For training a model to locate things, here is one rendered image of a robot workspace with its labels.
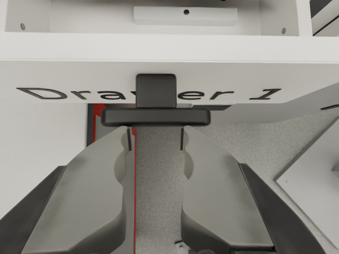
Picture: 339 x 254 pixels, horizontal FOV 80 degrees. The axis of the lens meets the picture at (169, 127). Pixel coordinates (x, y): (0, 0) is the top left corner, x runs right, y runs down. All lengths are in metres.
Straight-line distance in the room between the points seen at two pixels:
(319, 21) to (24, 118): 0.36
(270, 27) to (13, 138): 0.34
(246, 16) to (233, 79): 0.12
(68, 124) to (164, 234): 0.89
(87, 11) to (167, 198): 0.93
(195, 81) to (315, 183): 1.15
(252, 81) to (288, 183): 1.05
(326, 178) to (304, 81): 1.13
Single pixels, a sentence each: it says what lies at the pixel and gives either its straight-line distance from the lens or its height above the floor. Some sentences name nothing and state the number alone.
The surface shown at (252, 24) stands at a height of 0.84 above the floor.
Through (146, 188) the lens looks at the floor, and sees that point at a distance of 1.06.
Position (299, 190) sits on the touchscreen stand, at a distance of 1.24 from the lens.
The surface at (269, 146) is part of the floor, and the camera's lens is 1.19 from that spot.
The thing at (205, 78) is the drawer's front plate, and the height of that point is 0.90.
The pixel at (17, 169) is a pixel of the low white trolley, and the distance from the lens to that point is 0.34.
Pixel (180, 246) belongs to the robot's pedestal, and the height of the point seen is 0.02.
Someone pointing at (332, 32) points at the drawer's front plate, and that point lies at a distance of 0.27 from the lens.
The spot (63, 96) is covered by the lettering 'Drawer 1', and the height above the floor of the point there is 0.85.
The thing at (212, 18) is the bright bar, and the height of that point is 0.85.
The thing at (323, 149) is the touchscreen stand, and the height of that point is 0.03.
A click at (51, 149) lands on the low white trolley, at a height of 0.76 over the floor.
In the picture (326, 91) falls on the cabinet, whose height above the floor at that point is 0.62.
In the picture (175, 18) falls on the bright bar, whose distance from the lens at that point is 0.24.
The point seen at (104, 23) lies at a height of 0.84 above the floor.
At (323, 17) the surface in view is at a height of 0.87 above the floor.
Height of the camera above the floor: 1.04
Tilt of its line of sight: 83 degrees down
